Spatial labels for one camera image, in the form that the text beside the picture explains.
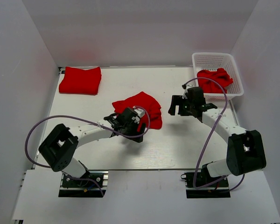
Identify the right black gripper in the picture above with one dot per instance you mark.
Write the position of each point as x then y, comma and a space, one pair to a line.
176, 100

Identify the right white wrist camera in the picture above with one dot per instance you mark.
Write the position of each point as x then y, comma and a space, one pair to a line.
186, 87

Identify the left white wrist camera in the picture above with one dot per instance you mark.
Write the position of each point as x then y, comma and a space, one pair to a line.
140, 112

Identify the white plastic basket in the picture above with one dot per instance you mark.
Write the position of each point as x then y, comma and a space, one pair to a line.
213, 61

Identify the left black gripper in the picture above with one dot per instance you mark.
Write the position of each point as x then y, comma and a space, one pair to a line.
143, 127

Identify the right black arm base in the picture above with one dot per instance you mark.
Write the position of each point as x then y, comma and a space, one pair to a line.
217, 190

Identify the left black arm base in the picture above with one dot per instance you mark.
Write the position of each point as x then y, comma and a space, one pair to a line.
94, 187

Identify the red t-shirt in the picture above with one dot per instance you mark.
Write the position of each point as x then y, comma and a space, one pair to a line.
145, 101
79, 81
214, 81

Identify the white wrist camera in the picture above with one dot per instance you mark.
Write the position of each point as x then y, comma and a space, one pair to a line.
140, 112
186, 87

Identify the crumpled red t-shirt in basket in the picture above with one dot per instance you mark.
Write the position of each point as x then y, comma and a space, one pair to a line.
214, 81

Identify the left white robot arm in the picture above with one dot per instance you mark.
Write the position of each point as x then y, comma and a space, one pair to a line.
60, 145

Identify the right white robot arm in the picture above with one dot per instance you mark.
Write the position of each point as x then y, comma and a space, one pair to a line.
245, 151

